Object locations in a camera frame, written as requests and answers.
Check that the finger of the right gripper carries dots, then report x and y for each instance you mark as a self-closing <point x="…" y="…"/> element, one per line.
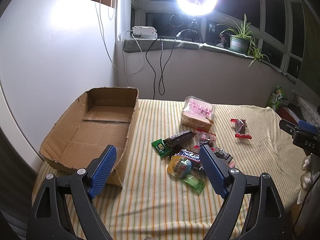
<point x="289" y="127"/>
<point x="308" y="127"/>

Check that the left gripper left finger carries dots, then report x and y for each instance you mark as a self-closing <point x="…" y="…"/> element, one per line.
<point x="50" y="218"/>

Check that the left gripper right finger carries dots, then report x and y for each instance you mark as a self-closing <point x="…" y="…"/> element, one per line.
<point x="266" y="217"/>

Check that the red chocolate cake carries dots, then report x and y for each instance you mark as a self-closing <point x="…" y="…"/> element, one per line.
<point x="240" y="129"/>

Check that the brown snack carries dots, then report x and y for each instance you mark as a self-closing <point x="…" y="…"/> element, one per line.
<point x="222" y="154"/>

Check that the light green candy wrapper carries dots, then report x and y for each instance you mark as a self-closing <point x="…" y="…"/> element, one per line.
<point x="196" y="184"/>

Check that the packaged sliced bread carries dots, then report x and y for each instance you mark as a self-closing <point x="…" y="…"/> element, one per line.
<point x="197" y="114"/>

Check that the Snickers bar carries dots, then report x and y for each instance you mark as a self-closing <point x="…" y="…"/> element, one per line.
<point x="193" y="157"/>

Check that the round jelly cup snack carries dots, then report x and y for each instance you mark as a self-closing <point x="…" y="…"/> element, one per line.
<point x="179" y="166"/>

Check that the dark chocolate wafer bar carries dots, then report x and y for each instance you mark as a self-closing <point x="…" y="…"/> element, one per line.
<point x="179" y="138"/>

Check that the green candy packet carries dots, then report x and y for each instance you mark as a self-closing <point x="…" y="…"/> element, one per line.
<point x="162" y="149"/>

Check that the white glove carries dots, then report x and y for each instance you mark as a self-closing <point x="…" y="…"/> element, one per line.
<point x="310" y="167"/>

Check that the green snack bag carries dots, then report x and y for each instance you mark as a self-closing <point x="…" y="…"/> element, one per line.
<point x="277" y="99"/>

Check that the potted spider plant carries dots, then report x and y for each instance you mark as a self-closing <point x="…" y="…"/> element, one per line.
<point x="241" y="39"/>

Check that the brown cardboard box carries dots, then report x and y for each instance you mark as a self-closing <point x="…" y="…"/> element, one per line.
<point x="99" y="117"/>

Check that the white power strip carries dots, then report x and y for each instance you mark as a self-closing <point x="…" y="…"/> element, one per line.
<point x="145" y="32"/>

